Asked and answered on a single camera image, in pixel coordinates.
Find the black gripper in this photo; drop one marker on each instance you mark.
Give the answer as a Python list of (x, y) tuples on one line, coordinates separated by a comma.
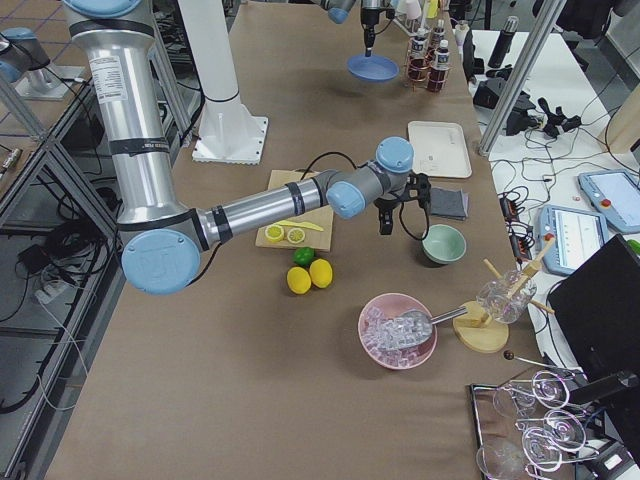
[(387, 204), (370, 20)]

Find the blue plate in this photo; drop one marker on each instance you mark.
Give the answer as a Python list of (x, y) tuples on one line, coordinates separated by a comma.
[(373, 68)]

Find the spare grey robot arm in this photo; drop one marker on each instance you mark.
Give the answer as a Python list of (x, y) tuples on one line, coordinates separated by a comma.
[(26, 65)]

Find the top drink bottle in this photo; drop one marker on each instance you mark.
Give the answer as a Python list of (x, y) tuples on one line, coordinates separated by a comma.
[(417, 63)]

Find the mint green bowl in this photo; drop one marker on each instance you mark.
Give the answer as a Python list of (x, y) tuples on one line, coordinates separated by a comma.
[(444, 244)]

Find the wooden cutting board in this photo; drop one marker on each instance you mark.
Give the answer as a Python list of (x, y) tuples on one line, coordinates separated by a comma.
[(322, 217)]

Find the grey folded cloth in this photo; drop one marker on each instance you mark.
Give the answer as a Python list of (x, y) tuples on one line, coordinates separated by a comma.
[(446, 203)]

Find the right edge drink bottle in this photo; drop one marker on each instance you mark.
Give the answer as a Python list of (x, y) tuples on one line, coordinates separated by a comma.
[(437, 35)]

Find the middle drink bottle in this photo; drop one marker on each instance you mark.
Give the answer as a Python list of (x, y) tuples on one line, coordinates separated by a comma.
[(439, 67)]

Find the lower whole lemon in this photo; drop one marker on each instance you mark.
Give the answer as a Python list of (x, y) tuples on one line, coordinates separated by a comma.
[(321, 273)]

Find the whole lemon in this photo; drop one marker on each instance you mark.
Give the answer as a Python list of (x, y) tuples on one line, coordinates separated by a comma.
[(321, 273), (298, 280)]

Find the yellow plastic knife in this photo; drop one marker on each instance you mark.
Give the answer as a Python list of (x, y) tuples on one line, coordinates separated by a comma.
[(303, 225)]

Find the green lime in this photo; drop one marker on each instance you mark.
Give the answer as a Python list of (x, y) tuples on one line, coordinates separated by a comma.
[(304, 256)]

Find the lower lemon slice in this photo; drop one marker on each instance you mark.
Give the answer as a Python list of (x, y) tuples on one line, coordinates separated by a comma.
[(295, 235)]

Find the lemon slice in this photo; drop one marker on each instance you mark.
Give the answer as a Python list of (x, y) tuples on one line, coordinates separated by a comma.
[(295, 235), (274, 233)]

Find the cream rabbit tray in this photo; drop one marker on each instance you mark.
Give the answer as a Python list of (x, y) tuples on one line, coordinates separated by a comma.
[(439, 149)]

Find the pink ice bowl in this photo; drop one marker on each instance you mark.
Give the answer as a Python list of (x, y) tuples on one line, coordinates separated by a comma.
[(384, 332)]

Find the upper whole lemon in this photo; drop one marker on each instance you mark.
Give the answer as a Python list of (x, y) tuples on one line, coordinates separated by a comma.
[(298, 280)]

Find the metal ice scoop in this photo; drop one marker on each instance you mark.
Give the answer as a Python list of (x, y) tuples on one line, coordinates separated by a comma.
[(415, 327)]

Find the upper lemon slice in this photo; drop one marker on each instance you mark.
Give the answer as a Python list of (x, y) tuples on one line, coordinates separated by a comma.
[(274, 233)]

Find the black thermos bottle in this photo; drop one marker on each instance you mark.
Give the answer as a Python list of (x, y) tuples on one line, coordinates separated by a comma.
[(503, 43)]

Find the wooden cup stand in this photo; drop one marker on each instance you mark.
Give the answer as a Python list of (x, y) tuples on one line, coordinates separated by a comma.
[(484, 327)]

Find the glass mug on stand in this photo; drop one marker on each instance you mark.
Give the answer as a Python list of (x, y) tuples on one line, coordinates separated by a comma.
[(506, 298)]

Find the stirrer with dark ball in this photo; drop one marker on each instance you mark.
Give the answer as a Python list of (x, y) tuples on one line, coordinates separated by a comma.
[(511, 356)]

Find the near teach pendant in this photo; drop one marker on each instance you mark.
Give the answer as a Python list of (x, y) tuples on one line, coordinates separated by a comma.
[(569, 237)]

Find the teach pendant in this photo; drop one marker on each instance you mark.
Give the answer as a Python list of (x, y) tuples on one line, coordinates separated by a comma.
[(614, 194), (569, 237)]

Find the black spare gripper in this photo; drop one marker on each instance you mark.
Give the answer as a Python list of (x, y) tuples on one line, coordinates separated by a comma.
[(557, 122)]

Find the black laptop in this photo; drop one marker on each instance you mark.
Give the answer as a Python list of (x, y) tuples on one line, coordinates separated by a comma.
[(597, 309)]

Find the far teach pendant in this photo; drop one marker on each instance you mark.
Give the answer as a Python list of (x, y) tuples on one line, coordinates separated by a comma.
[(614, 194)]

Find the upper wine glass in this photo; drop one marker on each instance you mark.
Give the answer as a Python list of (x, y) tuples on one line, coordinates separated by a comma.
[(519, 398)]

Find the wine glass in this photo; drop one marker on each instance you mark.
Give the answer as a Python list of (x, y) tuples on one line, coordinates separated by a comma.
[(519, 398), (545, 440), (502, 458)]

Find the glass rack tray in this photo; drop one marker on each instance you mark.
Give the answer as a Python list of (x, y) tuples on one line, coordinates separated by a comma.
[(606, 409)]

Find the lower wine glass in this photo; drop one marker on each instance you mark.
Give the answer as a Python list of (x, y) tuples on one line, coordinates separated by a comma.
[(502, 458)]

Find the middle wine glass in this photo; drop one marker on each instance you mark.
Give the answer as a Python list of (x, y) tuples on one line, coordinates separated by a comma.
[(545, 440)]

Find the copper wire bottle rack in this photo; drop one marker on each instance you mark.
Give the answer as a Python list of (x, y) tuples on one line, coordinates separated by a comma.
[(423, 84)]

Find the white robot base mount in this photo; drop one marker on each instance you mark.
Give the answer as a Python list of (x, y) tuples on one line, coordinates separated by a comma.
[(227, 130)]

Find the aluminium frame post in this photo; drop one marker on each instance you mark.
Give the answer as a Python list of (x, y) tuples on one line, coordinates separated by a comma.
[(545, 21)]

